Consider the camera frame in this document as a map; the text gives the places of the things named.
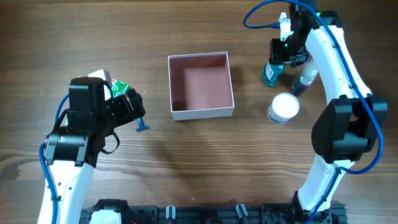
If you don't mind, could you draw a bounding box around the teal liquid bottle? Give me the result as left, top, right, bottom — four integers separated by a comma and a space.
262, 62, 285, 87

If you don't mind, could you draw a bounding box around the clear spray bottle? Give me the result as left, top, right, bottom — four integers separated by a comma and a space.
291, 58, 319, 96

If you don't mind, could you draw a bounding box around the white lidded jar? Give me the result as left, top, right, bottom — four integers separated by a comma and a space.
267, 93, 300, 124

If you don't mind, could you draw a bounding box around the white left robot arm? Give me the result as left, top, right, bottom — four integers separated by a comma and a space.
38, 77, 146, 223

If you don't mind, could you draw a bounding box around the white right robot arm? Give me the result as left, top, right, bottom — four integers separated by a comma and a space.
270, 1, 387, 222

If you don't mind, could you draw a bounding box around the green white packet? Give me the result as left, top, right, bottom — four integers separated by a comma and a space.
111, 79, 129, 97

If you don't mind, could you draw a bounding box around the blue disposable razor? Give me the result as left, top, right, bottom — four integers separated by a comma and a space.
136, 118, 149, 132

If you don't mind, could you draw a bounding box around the white cardboard box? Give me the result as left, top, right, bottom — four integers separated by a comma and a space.
168, 52, 235, 121

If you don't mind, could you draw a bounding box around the black mounting rail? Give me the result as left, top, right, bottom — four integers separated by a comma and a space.
80, 198, 347, 224

